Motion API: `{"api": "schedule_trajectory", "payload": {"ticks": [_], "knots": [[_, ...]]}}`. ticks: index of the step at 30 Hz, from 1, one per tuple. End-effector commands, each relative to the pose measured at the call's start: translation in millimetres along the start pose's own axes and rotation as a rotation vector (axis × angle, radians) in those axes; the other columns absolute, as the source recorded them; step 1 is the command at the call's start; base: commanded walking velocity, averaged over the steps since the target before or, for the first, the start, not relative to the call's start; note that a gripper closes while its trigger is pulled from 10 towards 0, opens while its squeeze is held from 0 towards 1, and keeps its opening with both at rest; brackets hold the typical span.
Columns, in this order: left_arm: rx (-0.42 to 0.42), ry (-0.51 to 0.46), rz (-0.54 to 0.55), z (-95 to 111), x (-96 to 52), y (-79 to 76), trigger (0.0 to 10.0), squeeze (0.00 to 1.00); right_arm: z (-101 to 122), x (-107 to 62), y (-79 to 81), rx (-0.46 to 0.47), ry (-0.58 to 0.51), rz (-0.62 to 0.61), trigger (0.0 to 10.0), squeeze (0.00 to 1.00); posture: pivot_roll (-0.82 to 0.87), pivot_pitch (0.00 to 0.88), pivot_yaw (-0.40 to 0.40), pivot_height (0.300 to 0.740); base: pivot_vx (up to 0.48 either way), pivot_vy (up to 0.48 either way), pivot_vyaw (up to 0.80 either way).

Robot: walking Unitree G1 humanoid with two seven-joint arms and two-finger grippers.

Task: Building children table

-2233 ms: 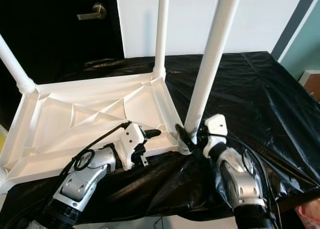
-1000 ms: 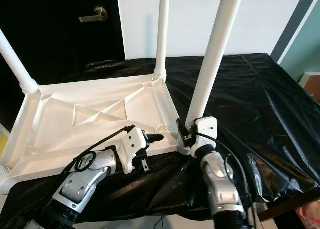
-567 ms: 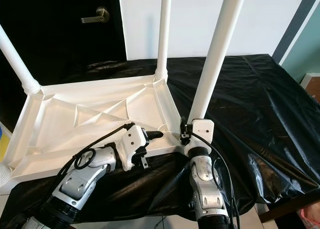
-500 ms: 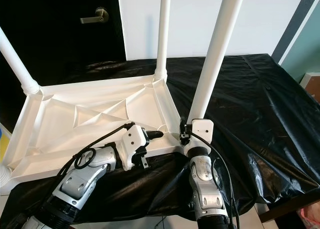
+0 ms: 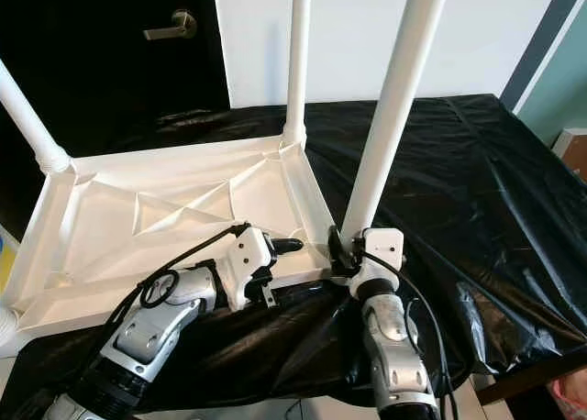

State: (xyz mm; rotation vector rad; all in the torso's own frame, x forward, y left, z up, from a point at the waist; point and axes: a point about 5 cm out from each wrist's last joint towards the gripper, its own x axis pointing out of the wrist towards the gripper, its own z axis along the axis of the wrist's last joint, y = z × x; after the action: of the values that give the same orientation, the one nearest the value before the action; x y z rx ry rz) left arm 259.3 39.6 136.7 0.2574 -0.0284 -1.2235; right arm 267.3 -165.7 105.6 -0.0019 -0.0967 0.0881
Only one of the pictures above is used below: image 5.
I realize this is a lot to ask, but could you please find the black plastic table cover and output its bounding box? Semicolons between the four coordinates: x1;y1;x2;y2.
0;92;587;420

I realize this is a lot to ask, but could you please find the brown white-edged furniture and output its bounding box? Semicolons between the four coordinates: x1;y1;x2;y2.
550;127;587;178

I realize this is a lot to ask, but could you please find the black door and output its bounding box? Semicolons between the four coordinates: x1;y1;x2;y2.
0;0;232;247

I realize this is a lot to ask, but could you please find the pink mesh bag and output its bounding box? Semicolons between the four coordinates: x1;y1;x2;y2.
550;370;587;420

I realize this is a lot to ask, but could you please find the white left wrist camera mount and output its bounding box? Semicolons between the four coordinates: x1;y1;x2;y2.
218;226;276;309

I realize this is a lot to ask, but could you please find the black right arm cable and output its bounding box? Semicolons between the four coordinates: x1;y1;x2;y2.
367;250;455;420

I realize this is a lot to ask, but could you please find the brass door handle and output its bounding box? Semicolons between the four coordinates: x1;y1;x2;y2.
144;9;200;41

